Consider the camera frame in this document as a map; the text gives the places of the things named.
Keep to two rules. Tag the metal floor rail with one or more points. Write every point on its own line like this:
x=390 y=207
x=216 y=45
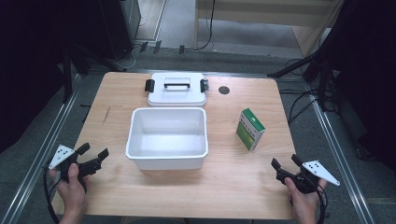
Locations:
x=37 y=161
x=339 y=158

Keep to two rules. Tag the white plastic storage box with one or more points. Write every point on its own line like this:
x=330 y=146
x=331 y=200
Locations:
x=168 y=137

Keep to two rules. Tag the light wooden furniture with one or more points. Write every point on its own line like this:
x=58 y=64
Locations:
x=264 y=12

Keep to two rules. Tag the person's left hand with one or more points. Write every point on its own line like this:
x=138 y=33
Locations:
x=73 y=193

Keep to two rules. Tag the green and white medicine box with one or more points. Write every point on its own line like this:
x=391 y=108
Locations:
x=249 y=132

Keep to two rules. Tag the black curtain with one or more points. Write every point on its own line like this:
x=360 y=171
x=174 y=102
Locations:
x=370 y=77
x=28 y=68

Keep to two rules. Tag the black metal stand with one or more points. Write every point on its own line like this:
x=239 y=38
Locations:
x=70 y=71

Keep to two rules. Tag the person's right hand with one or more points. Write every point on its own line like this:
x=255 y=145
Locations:
x=303 y=202

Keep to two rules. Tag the black tripod stand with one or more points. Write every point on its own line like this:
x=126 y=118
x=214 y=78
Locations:
x=314 y=67

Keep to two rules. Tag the black computer tower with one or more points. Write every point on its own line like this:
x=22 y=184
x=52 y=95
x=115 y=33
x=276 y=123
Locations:
x=120 y=25

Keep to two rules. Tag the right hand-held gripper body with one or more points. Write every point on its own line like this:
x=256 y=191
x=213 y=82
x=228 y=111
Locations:
x=320 y=171

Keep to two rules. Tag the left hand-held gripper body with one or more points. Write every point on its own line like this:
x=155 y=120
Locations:
x=63 y=154

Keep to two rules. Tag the dark round table grommet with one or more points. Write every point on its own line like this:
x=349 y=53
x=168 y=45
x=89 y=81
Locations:
x=224 y=90

